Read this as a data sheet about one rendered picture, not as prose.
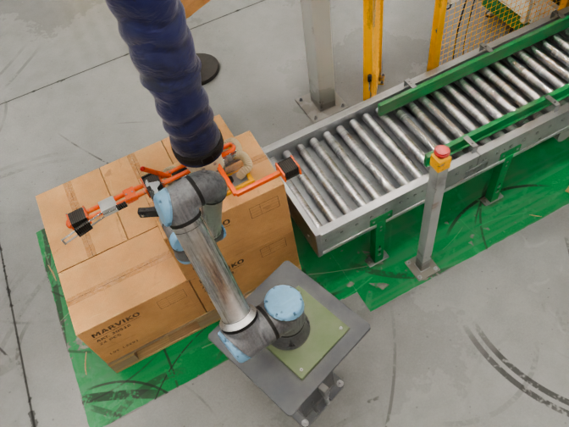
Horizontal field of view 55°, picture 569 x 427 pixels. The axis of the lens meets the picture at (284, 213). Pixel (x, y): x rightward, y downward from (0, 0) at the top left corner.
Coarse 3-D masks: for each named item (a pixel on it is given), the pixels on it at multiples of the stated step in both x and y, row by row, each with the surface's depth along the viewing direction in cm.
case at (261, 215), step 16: (256, 144) 268; (240, 160) 263; (256, 160) 262; (256, 176) 257; (256, 192) 251; (272, 192) 253; (224, 208) 248; (240, 208) 251; (256, 208) 256; (272, 208) 262; (288, 208) 268; (160, 224) 247; (224, 224) 254; (240, 224) 260; (256, 224) 265; (272, 224) 271; (288, 224) 278; (224, 240) 263; (240, 240) 269; (256, 240) 275; (272, 240) 282; (224, 256) 273; (192, 272) 271
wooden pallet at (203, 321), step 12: (300, 264) 319; (216, 312) 312; (192, 324) 318; (204, 324) 316; (168, 336) 316; (180, 336) 315; (144, 348) 313; (156, 348) 313; (120, 360) 301; (132, 360) 307
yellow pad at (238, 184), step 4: (236, 172) 256; (228, 176) 252; (232, 176) 255; (236, 176) 254; (248, 176) 254; (232, 180) 251; (236, 180) 253; (240, 180) 253; (244, 180) 252; (248, 180) 253; (252, 180) 253; (236, 184) 252; (240, 184) 252; (244, 184) 252; (248, 184) 253; (228, 188) 251; (236, 188) 251; (240, 188) 252; (228, 192) 250
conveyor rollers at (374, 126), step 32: (512, 64) 336; (480, 96) 322; (512, 96) 321; (352, 128) 323; (416, 128) 314; (448, 128) 314; (512, 128) 306; (352, 160) 308; (384, 160) 304; (352, 192) 294; (320, 224) 285
